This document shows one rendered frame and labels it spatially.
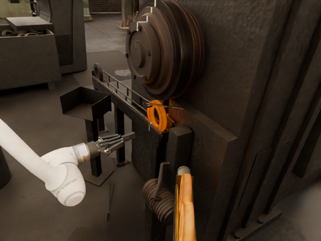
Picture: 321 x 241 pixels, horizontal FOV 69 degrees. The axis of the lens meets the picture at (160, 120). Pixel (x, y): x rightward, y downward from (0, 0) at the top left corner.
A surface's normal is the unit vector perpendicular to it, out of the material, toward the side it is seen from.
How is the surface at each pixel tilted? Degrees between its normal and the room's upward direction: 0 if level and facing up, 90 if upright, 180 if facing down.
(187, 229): 43
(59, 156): 7
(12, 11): 90
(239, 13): 90
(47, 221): 0
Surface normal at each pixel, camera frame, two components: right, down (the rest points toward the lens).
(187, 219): 0.03, -0.62
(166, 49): 0.06, 0.26
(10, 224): 0.06, -0.85
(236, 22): -0.86, 0.22
